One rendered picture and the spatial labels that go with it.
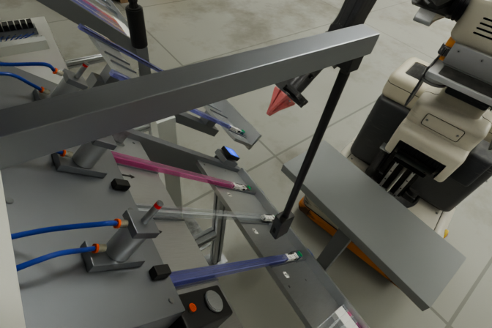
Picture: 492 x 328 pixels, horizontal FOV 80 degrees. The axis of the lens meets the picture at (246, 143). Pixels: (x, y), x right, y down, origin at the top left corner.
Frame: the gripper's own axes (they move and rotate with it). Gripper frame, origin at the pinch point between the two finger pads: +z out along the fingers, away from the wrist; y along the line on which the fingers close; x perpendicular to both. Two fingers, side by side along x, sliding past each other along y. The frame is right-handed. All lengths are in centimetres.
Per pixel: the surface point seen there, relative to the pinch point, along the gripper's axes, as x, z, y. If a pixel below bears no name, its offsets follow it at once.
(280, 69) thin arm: -56, -6, 35
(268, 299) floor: 62, 65, 26
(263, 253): -13.0, 20.3, 29.8
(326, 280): 5.3, 19.3, 39.8
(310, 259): 5.3, 19.3, 33.9
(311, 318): -11.8, 20.4, 43.9
